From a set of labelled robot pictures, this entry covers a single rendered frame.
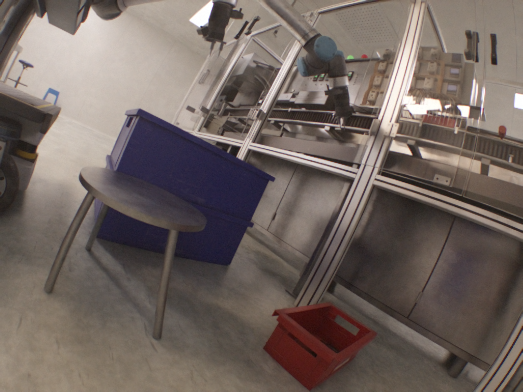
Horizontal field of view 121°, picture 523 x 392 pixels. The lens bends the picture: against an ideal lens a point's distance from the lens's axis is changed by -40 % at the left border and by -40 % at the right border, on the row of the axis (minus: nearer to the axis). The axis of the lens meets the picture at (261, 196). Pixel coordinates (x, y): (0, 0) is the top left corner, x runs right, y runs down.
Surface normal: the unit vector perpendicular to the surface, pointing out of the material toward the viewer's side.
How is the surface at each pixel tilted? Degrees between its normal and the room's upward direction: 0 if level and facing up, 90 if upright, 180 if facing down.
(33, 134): 90
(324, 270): 90
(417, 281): 90
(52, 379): 0
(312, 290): 90
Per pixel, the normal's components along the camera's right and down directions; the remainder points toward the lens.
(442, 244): -0.70, -0.31
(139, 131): 0.59, 0.29
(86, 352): 0.42, -0.91
